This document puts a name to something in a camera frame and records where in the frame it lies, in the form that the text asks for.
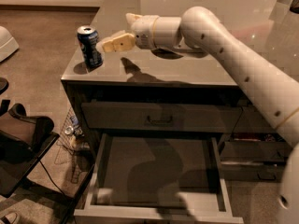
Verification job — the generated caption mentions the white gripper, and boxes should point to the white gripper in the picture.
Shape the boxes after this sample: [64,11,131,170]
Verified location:
[101,13,182,52]

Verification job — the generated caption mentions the blue pepsi can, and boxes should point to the blue pepsi can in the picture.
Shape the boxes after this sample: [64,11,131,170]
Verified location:
[77,25,103,68]

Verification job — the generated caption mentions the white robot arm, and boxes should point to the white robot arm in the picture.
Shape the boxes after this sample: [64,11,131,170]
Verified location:
[96,7,299,224]

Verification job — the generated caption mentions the dark grey drawer cabinet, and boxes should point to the dark grey drawer cabinet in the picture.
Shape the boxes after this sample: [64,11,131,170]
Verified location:
[62,0,298,224]

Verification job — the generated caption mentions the open middle drawer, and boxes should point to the open middle drawer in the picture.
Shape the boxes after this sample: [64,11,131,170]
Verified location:
[74,134,244,224]

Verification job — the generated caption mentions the white object on floor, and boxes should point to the white object on floor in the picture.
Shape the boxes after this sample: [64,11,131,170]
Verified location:
[0,26,19,62]

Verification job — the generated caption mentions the black chair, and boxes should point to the black chair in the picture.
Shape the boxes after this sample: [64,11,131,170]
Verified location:
[0,104,74,224]

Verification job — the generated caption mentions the right side lower drawers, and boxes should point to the right side lower drawers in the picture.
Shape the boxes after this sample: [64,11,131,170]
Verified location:
[219,104,293,182]

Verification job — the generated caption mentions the shoe at bottom left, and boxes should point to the shoe at bottom left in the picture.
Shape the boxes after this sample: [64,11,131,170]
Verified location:
[0,212,20,224]

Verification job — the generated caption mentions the wire mesh basket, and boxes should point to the wire mesh basket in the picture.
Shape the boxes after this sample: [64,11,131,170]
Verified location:
[54,108,93,184]

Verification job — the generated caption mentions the black cable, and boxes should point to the black cable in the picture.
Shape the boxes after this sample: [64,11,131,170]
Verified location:
[36,159,68,198]

